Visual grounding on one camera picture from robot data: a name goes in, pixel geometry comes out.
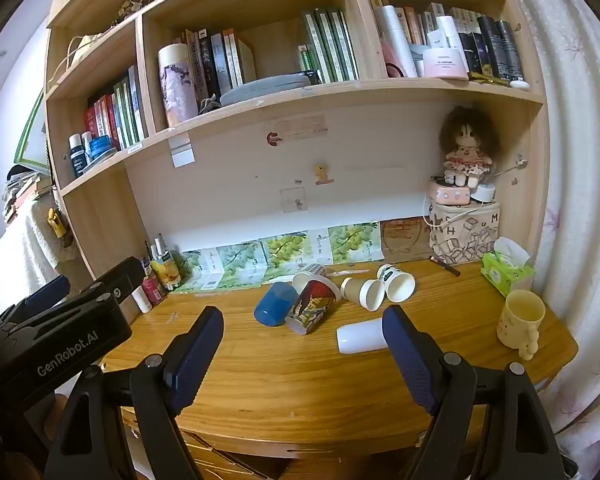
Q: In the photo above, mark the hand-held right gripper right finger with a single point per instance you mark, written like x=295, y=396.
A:
x=411, y=360

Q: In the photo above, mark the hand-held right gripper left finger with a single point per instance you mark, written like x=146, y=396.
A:
x=200, y=350

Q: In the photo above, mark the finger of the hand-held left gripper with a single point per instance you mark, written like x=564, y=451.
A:
x=45, y=294
x=122, y=275

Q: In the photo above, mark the plain white cup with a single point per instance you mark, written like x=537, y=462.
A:
x=360, y=337

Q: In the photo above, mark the white paper cup dark print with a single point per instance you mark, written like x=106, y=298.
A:
x=399, y=284

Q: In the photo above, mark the blue plastic cup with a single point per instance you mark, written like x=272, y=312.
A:
x=272, y=305

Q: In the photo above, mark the brown paper cup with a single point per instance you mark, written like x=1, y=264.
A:
x=360, y=291

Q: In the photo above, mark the colourful printed paper cup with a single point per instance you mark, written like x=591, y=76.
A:
x=312, y=307

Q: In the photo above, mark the white paper cup patterned rim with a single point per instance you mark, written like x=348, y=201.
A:
x=307, y=274

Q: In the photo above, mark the small white bottle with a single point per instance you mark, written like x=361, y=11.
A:
x=141, y=300

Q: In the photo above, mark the pink red bottle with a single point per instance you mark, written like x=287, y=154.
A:
x=152, y=289

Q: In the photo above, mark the yellow liquid bottle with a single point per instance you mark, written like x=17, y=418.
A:
x=167, y=272

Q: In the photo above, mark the yellow figurine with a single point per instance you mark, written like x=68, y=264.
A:
x=57, y=221

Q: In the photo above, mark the grape print box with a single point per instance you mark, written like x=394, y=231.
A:
x=285, y=252
x=354, y=242
x=200, y=270
x=242, y=260

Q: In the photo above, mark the dark red pen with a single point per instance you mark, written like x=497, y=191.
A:
x=445, y=265

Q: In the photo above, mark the stack of books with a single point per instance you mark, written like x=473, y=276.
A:
x=25, y=190

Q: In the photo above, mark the white stick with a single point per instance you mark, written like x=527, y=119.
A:
x=347, y=272

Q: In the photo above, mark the yellow mug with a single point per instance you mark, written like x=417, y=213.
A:
x=517, y=325

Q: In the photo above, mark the brown printed paper bag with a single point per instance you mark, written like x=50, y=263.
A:
x=402, y=240

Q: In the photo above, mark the black cosmetic bottle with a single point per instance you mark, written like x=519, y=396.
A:
x=77, y=157

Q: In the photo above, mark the green tissue pack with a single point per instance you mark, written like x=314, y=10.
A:
x=505, y=272

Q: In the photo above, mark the blue jar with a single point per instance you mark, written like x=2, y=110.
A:
x=102, y=147

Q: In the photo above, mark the letter printed storage box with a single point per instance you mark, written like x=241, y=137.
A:
x=465, y=237

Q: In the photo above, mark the white hanging label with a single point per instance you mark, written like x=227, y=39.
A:
x=182, y=152

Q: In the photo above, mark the row of red green books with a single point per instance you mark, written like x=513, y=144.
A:
x=117, y=115

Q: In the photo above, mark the green framed picture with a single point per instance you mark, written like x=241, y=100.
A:
x=32, y=130

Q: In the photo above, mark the pink box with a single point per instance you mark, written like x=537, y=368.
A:
x=447, y=194

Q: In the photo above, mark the white patterned tube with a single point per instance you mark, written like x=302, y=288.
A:
x=177, y=85

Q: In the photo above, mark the bear sticker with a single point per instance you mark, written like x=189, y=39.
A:
x=322, y=172

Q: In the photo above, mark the canvas bag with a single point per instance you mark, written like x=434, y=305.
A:
x=82, y=52

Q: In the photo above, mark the brown-haired doll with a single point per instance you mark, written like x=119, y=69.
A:
x=467, y=140

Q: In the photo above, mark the row of dark books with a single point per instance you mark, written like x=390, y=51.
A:
x=215, y=62

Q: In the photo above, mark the grey zip case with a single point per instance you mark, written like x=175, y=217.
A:
x=262, y=88

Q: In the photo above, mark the white floral curtain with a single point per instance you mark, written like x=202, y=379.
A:
x=580, y=160

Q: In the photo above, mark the wooden bookshelf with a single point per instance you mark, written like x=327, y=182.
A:
x=330, y=92

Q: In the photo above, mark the tall white bottle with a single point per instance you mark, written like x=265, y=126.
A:
x=397, y=42

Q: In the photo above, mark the row of books and boxes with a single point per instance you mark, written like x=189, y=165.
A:
x=485, y=40

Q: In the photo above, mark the clear wall hook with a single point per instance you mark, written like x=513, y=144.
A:
x=295, y=201

